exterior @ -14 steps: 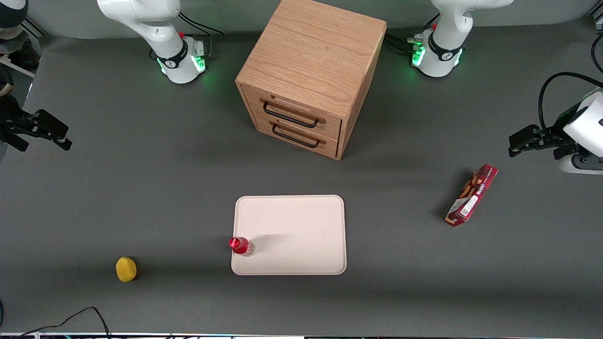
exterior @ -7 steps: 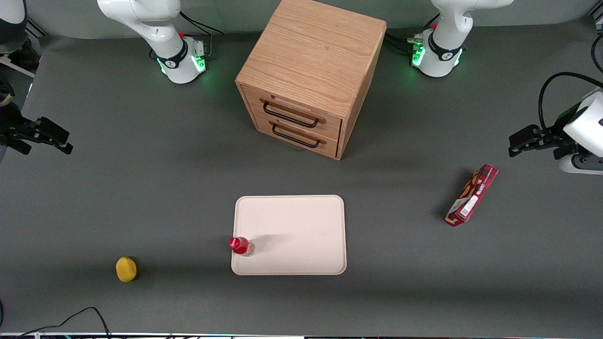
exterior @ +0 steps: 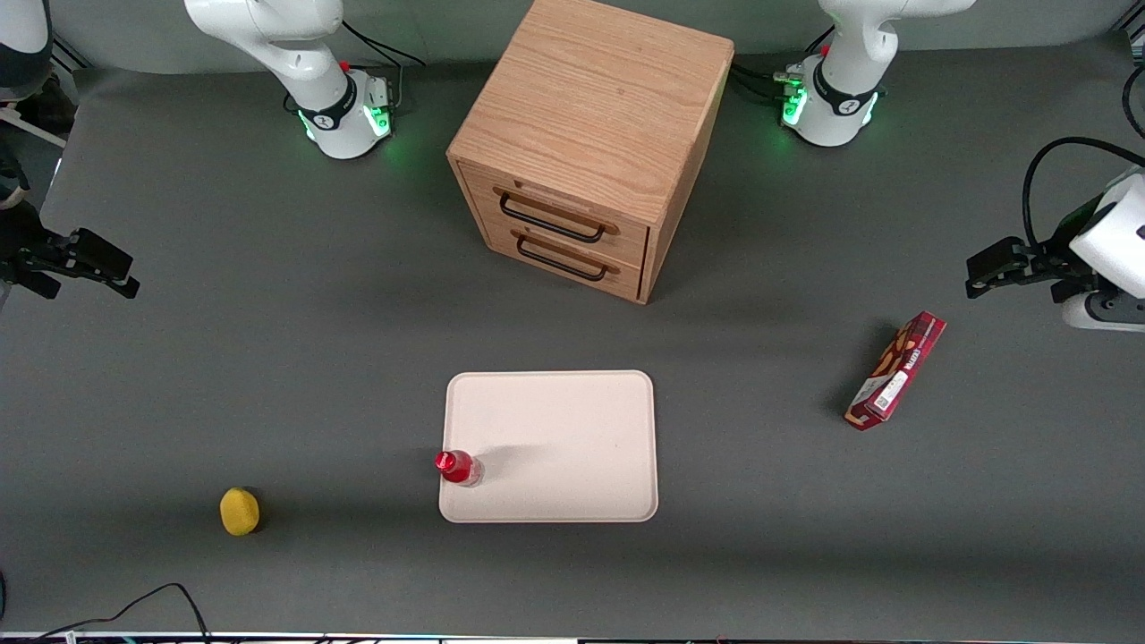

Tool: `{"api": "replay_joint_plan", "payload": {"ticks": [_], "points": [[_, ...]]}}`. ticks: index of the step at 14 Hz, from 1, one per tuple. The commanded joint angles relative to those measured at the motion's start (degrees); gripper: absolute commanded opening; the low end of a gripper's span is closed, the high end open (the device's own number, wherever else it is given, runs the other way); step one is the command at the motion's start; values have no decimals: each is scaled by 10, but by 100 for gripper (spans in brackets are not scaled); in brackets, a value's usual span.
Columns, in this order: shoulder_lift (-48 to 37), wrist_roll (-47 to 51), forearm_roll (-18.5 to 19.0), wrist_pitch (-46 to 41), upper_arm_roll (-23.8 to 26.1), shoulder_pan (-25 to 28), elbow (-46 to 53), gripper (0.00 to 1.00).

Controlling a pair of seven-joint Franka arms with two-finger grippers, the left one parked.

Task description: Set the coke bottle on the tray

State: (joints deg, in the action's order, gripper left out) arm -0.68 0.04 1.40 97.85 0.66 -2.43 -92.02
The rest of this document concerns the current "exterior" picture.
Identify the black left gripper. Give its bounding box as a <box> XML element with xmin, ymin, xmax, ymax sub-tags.
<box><xmin>965</xmin><ymin>234</ymin><xmax>1101</xmax><ymax>303</ymax></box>

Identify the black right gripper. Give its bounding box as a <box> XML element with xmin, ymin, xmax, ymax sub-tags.
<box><xmin>0</xmin><ymin>204</ymin><xmax>142</xmax><ymax>301</ymax></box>

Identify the red coke bottle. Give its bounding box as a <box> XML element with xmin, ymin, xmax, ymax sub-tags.
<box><xmin>434</xmin><ymin>450</ymin><xmax>485</xmax><ymax>487</ymax></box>

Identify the beige plastic tray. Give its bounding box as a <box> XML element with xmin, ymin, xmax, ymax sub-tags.
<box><xmin>438</xmin><ymin>369</ymin><xmax>660</xmax><ymax>524</ymax></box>

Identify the red snack box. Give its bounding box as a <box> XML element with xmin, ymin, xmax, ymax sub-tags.
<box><xmin>844</xmin><ymin>310</ymin><xmax>947</xmax><ymax>432</ymax></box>

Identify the yellow lemon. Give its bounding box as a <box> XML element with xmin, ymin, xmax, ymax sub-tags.
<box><xmin>219</xmin><ymin>487</ymin><xmax>261</xmax><ymax>538</ymax></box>

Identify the grey table mat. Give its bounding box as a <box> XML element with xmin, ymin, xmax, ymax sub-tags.
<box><xmin>0</xmin><ymin>36</ymin><xmax>1145</xmax><ymax>638</ymax></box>

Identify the wooden drawer cabinet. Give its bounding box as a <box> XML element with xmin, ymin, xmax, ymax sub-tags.
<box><xmin>445</xmin><ymin>0</ymin><xmax>736</xmax><ymax>306</ymax></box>

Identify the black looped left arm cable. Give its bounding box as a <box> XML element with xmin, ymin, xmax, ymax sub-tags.
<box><xmin>1022</xmin><ymin>136</ymin><xmax>1145</xmax><ymax>253</ymax></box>

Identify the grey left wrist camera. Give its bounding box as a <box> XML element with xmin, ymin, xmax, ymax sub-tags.
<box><xmin>1061</xmin><ymin>291</ymin><xmax>1145</xmax><ymax>334</ymax></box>

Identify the thin black cable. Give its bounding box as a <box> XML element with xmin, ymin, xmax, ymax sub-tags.
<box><xmin>1122</xmin><ymin>63</ymin><xmax>1145</xmax><ymax>140</ymax></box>

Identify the black left arm base cable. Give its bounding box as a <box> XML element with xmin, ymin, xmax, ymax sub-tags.
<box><xmin>729</xmin><ymin>63</ymin><xmax>804</xmax><ymax>106</ymax></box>

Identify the black arm base cable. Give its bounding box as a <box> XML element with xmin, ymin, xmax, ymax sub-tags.
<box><xmin>729</xmin><ymin>63</ymin><xmax>804</xmax><ymax>106</ymax></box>
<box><xmin>343</xmin><ymin>13</ymin><xmax>428</xmax><ymax>69</ymax></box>

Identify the black cable at table edge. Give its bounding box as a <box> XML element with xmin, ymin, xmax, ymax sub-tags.
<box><xmin>18</xmin><ymin>583</ymin><xmax>212</xmax><ymax>643</ymax></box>

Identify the black right arm base cable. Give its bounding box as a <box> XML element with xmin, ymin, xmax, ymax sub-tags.
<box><xmin>343</xmin><ymin>13</ymin><xmax>428</xmax><ymax>69</ymax></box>

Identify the wooden drawer with black handle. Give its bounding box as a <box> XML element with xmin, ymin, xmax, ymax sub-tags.
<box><xmin>460</xmin><ymin>164</ymin><xmax>651</xmax><ymax>267</ymax></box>
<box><xmin>483</xmin><ymin>224</ymin><xmax>647</xmax><ymax>301</ymax></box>

